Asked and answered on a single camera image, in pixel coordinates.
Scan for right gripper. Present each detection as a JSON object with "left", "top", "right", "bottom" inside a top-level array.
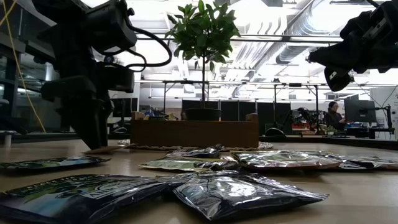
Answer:
[{"left": 307, "top": 0, "right": 398, "bottom": 92}]

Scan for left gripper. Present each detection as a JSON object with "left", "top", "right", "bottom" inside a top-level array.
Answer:
[{"left": 40, "top": 63, "right": 136, "bottom": 149}]

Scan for beige tea packet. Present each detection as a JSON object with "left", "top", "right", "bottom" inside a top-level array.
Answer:
[{"left": 231, "top": 150, "right": 343, "bottom": 170}]

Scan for wooden tea box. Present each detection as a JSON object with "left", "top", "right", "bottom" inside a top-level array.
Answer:
[{"left": 130, "top": 111, "right": 259, "bottom": 149}]

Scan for black computer monitor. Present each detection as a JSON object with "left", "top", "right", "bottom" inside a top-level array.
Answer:
[{"left": 343, "top": 98, "right": 377, "bottom": 124}]

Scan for person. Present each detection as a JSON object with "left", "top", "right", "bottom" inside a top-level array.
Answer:
[{"left": 325, "top": 101, "right": 351, "bottom": 131}]

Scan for dark office desk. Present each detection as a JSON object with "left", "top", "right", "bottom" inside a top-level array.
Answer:
[{"left": 322, "top": 126, "right": 396, "bottom": 140}]

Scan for round woven placemat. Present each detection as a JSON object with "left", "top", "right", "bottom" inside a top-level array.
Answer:
[{"left": 118, "top": 139, "right": 274, "bottom": 152}]

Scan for potted green plant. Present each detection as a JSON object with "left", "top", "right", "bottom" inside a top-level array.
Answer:
[{"left": 164, "top": 0, "right": 241, "bottom": 121}]

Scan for black aluminium table frame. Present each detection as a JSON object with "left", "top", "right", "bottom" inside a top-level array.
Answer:
[{"left": 0, "top": 132, "right": 398, "bottom": 151}]

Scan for black left camera cable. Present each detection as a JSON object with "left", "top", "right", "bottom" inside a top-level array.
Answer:
[{"left": 102, "top": 23, "right": 174, "bottom": 73}]

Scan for yellow power cable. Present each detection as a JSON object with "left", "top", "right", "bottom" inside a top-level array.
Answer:
[{"left": 0, "top": 0, "right": 47, "bottom": 133}]

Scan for small white post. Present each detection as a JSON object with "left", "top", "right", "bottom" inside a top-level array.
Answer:
[{"left": 2, "top": 130, "right": 14, "bottom": 147}]

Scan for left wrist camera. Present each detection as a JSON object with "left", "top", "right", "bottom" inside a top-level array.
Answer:
[{"left": 83, "top": 0, "right": 138, "bottom": 57}]

